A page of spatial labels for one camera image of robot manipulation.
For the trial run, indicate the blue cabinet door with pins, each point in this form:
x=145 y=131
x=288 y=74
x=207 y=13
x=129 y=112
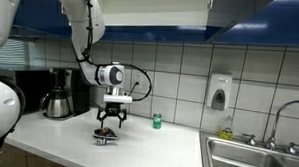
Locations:
x=38 y=16
x=235 y=13

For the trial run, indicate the steel coffee carafe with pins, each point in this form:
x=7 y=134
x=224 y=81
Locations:
x=57 y=105

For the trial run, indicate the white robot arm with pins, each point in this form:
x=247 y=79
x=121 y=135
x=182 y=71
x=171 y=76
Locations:
x=81 y=24

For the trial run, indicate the white window blinds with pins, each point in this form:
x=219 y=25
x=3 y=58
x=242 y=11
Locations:
x=8 y=53

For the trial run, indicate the white wall soap dispenser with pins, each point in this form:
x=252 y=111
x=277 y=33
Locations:
x=219 y=92

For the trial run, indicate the silver cabinet hinge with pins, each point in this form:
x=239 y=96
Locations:
x=210 y=1

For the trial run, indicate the black coffee maker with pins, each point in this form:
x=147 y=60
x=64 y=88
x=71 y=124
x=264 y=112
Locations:
x=77 y=91

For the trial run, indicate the black microwave oven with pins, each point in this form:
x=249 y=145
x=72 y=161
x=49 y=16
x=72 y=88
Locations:
x=32 y=89

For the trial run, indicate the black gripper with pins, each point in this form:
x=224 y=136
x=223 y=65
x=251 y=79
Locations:
x=113 y=109

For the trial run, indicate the green soda can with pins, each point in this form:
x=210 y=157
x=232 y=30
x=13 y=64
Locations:
x=157 y=121

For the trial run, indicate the chrome gooseneck faucet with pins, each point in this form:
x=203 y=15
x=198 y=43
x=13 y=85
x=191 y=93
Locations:
x=277 y=118

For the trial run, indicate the white wall outlet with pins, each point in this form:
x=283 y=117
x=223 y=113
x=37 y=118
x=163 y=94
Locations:
x=138 y=78

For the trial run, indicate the black snack pack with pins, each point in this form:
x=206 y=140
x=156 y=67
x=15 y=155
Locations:
x=105 y=135

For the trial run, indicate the stainless steel sink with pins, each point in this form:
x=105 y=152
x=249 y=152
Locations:
x=240 y=156

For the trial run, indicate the blue neighbouring wall cabinet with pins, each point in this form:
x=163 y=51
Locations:
x=281 y=24

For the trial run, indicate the wooden base cabinet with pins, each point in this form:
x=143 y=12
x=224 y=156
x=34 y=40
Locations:
x=23 y=159

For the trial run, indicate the yellow dish soap bottle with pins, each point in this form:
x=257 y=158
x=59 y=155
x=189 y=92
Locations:
x=227 y=131

